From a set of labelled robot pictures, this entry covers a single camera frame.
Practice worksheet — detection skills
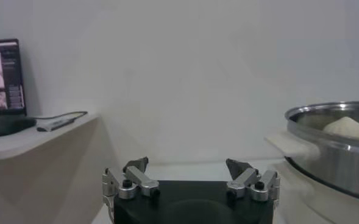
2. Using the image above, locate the stainless steel steamer basket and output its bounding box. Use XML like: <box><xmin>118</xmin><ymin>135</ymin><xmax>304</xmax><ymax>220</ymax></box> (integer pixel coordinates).
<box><xmin>264</xmin><ymin>101</ymin><xmax>359</xmax><ymax>204</ymax></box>

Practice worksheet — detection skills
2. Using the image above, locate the black laptop beside mouse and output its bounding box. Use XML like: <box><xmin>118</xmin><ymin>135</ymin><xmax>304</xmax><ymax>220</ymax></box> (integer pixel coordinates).
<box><xmin>0</xmin><ymin>38</ymin><xmax>27</xmax><ymax>118</ymax></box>

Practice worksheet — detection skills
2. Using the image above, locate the white steamed baozi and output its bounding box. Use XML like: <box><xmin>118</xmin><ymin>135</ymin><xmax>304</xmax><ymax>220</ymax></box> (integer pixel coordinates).
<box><xmin>322</xmin><ymin>116</ymin><xmax>359</xmax><ymax>141</ymax></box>

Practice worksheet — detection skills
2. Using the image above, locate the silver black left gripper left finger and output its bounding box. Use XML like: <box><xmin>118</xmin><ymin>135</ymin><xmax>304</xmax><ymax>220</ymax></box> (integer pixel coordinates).
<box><xmin>102</xmin><ymin>156</ymin><xmax>161</xmax><ymax>200</ymax></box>

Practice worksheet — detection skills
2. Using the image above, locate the white side table with mouse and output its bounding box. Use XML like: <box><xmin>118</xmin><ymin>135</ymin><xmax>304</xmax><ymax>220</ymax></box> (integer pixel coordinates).
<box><xmin>0</xmin><ymin>113</ymin><xmax>119</xmax><ymax>224</ymax></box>

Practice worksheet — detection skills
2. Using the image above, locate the grey usb hub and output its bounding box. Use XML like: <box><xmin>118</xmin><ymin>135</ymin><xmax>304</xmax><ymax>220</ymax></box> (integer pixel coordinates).
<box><xmin>36</xmin><ymin>117</ymin><xmax>77</xmax><ymax>133</ymax></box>

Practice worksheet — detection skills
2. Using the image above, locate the black computer mouse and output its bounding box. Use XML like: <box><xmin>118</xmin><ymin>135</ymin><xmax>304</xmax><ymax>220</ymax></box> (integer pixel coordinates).
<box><xmin>0</xmin><ymin>114</ymin><xmax>38</xmax><ymax>138</ymax></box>

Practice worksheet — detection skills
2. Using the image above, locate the black usb hub cable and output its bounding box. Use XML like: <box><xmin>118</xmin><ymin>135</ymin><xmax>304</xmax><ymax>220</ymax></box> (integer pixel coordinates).
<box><xmin>34</xmin><ymin>111</ymin><xmax>88</xmax><ymax>121</ymax></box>

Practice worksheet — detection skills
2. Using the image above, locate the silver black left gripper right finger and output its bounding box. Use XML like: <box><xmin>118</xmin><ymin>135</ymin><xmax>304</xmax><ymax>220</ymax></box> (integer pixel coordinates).
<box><xmin>226</xmin><ymin>158</ymin><xmax>281</xmax><ymax>202</ymax></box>

